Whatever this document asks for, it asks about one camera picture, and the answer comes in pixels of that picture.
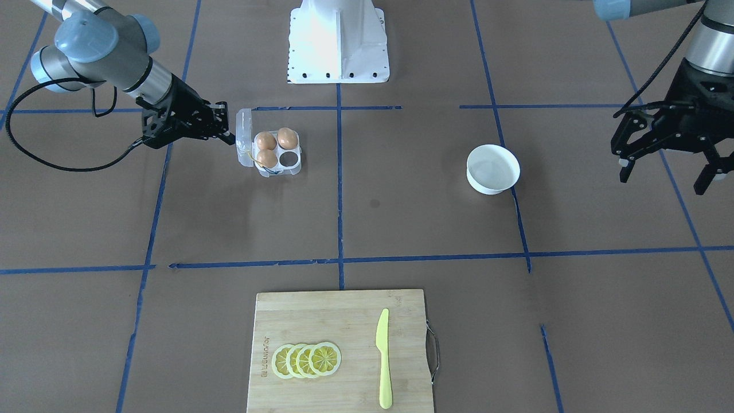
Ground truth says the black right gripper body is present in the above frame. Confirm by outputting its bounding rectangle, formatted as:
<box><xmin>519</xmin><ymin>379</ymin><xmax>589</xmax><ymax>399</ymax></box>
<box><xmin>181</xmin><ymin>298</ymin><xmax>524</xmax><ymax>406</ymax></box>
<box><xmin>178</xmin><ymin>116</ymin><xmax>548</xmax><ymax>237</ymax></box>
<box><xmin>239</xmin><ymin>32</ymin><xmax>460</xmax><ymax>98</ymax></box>
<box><xmin>141</xmin><ymin>76</ymin><xmax>222</xmax><ymax>149</ymax></box>

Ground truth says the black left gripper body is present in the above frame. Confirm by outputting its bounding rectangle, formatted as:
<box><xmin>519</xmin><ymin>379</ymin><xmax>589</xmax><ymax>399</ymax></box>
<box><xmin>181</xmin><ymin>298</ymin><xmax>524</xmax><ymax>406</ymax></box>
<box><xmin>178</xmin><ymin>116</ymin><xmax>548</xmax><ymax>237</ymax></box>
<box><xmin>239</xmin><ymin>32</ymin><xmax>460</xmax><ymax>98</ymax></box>
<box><xmin>611</xmin><ymin>60</ymin><xmax>733</xmax><ymax>158</ymax></box>

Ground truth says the clear plastic egg box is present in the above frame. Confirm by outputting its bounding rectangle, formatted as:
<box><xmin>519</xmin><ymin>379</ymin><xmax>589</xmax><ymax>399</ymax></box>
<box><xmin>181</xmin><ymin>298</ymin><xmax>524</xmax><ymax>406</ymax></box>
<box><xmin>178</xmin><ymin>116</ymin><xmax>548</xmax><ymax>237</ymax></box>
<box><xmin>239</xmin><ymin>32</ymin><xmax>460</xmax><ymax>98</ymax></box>
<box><xmin>235</xmin><ymin>109</ymin><xmax>303</xmax><ymax>178</ymax></box>

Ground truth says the brown egg from bowl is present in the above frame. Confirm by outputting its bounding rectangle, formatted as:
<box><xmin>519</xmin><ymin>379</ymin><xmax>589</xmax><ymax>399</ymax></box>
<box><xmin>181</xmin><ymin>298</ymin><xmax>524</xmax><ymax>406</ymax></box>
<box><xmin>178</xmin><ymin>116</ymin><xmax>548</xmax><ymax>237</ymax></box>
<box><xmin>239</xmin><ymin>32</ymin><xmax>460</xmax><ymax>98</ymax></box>
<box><xmin>277</xmin><ymin>127</ymin><xmax>299</xmax><ymax>151</ymax></box>

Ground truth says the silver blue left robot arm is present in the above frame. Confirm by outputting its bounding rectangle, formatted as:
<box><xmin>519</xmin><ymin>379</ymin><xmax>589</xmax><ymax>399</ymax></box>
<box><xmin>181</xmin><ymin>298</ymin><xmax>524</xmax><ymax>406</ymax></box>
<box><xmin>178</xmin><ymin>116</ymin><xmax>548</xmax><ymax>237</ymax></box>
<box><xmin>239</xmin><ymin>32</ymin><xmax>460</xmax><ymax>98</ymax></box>
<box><xmin>610</xmin><ymin>1</ymin><xmax>733</xmax><ymax>196</ymax></box>

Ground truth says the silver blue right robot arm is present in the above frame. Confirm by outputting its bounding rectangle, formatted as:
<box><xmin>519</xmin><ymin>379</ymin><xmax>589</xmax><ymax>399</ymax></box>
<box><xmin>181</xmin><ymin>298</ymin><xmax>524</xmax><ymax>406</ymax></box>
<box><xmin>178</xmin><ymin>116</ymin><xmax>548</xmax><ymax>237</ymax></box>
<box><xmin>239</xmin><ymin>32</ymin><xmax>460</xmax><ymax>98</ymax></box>
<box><xmin>30</xmin><ymin>1</ymin><xmax>235</xmax><ymax>149</ymax></box>

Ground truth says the brown egg rear in box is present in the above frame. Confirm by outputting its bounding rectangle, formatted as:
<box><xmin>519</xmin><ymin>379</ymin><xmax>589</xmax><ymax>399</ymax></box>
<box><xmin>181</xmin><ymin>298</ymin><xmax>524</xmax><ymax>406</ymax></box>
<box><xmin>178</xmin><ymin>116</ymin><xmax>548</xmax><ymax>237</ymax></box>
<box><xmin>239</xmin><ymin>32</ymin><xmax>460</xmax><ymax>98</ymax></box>
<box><xmin>255</xmin><ymin>131</ymin><xmax>278</xmax><ymax>150</ymax></box>

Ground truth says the brown egg in box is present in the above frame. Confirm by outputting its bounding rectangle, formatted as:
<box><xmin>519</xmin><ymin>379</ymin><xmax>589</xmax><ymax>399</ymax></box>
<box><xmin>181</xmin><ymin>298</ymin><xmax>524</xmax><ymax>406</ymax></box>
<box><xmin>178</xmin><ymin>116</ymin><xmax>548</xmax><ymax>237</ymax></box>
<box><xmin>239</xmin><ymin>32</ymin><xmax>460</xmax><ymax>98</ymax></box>
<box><xmin>255</xmin><ymin>149</ymin><xmax>278</xmax><ymax>168</ymax></box>
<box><xmin>255</xmin><ymin>131</ymin><xmax>278</xmax><ymax>150</ymax></box>

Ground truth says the brown egg front in box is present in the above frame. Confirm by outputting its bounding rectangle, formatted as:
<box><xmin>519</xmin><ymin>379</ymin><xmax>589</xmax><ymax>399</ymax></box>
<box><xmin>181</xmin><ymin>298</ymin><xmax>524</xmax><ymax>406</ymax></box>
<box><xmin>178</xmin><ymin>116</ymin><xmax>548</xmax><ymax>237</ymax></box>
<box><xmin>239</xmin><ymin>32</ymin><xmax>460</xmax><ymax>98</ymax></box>
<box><xmin>255</xmin><ymin>149</ymin><xmax>278</xmax><ymax>168</ymax></box>

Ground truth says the white ceramic bowl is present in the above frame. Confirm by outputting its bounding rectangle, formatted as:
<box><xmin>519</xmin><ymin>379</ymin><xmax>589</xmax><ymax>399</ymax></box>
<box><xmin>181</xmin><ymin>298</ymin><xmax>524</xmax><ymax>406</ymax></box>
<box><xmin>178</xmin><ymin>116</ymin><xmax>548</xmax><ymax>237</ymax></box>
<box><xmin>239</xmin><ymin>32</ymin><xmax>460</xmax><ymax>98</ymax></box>
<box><xmin>466</xmin><ymin>145</ymin><xmax>521</xmax><ymax>195</ymax></box>

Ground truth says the bamboo cutting board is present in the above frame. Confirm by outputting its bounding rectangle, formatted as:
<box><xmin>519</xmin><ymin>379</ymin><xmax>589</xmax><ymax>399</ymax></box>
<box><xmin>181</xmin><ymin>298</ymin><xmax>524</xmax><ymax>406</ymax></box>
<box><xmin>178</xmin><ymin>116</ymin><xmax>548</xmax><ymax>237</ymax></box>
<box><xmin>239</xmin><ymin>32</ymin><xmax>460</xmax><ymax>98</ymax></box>
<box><xmin>246</xmin><ymin>289</ymin><xmax>435</xmax><ymax>412</ymax></box>

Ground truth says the lemon slice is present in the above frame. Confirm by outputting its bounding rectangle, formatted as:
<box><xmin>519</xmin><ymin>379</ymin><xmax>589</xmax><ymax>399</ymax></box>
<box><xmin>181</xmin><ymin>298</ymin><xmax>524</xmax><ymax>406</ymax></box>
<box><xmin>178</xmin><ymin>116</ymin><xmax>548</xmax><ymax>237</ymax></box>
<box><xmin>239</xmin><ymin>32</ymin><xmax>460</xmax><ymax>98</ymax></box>
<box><xmin>271</xmin><ymin>344</ymin><xmax>294</xmax><ymax>380</ymax></box>
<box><xmin>309</xmin><ymin>342</ymin><xmax>342</xmax><ymax>377</ymax></box>
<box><xmin>286</xmin><ymin>344</ymin><xmax>305</xmax><ymax>379</ymax></box>
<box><xmin>296</xmin><ymin>344</ymin><xmax>317</xmax><ymax>379</ymax></box>

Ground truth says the yellow plastic knife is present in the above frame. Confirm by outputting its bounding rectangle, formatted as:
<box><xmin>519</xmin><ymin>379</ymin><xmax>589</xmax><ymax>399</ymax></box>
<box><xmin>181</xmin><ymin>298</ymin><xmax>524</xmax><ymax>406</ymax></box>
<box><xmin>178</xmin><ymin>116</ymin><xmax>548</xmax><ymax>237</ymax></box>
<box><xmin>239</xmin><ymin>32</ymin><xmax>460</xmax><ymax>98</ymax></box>
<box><xmin>375</xmin><ymin>308</ymin><xmax>393</xmax><ymax>410</ymax></box>

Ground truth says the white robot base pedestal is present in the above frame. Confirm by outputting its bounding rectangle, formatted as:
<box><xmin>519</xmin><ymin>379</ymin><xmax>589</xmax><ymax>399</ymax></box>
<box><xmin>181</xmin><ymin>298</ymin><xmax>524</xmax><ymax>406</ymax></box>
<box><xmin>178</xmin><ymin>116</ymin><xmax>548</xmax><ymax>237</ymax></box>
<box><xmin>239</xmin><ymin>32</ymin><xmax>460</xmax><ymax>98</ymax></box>
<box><xmin>287</xmin><ymin>1</ymin><xmax>391</xmax><ymax>84</ymax></box>

